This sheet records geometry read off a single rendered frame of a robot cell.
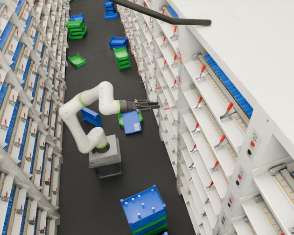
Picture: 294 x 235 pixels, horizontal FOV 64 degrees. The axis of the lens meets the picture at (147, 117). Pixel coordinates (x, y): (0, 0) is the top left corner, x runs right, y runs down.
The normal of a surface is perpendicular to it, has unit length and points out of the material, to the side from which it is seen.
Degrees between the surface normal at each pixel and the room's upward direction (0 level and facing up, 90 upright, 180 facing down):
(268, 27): 0
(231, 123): 19
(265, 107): 0
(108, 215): 0
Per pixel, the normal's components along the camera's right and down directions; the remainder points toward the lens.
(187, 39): 0.21, 0.68
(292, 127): -0.08, -0.70
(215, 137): -0.40, -0.59
